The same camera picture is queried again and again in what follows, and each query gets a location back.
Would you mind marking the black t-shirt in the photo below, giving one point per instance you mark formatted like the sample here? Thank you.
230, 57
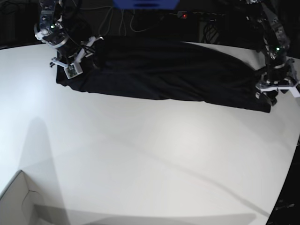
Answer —
159, 70

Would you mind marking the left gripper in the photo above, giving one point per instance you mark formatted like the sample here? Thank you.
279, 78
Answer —
276, 74

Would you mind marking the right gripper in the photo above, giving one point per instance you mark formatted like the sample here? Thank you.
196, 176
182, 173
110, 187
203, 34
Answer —
66, 47

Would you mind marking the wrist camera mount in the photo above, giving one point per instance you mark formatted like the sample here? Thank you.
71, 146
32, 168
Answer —
70, 61
290, 84

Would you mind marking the white cardboard box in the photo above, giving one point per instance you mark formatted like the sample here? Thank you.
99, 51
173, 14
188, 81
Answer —
21, 205

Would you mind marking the blue box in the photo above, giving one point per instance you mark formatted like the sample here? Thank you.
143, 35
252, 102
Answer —
146, 4

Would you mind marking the white power strip red switch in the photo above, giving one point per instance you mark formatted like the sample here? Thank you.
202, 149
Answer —
201, 16

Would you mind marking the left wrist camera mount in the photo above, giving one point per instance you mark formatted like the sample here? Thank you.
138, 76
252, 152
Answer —
290, 84

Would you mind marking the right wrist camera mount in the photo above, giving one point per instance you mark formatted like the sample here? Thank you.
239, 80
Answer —
70, 61

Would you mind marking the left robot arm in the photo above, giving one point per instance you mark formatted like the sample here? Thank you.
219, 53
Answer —
276, 42

